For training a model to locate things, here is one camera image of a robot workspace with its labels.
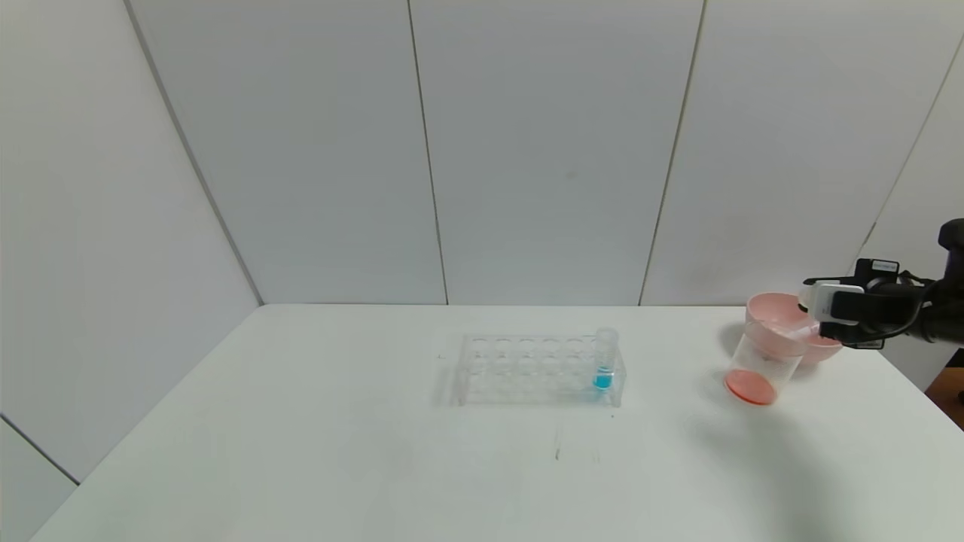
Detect pink bowl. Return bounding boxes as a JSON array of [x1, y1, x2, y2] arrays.
[[744, 292, 844, 367]]

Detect clear plastic test tube rack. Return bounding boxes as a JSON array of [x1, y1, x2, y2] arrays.
[[450, 330, 627, 410]]

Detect brown cardboard box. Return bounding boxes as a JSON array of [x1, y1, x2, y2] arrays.
[[925, 348, 964, 431]]

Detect clear plastic beaker cup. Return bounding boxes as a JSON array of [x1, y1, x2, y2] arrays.
[[723, 319, 810, 408]]

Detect blue pigment test tube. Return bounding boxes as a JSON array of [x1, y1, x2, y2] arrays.
[[593, 326, 621, 392]]

